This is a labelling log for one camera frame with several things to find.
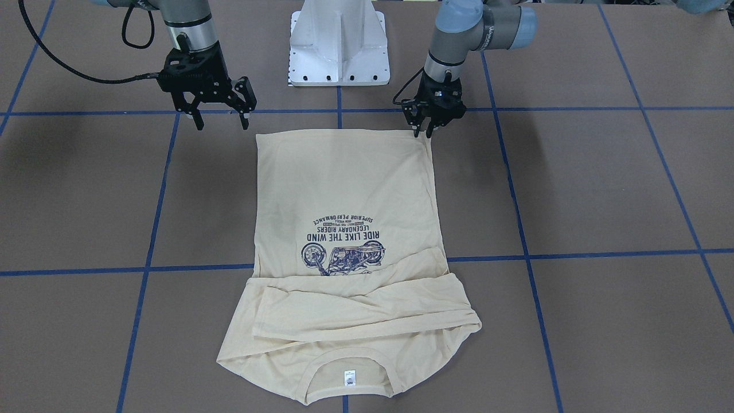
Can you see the beige long sleeve shirt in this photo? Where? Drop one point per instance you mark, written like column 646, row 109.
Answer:
column 351, row 292

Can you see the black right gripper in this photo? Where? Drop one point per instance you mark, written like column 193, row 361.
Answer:
column 219, row 87

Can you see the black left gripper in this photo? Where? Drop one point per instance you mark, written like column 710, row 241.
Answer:
column 449, row 104

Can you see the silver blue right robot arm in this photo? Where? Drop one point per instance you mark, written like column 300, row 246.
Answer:
column 189, row 23

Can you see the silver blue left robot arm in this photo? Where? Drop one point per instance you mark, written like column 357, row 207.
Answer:
column 461, row 27

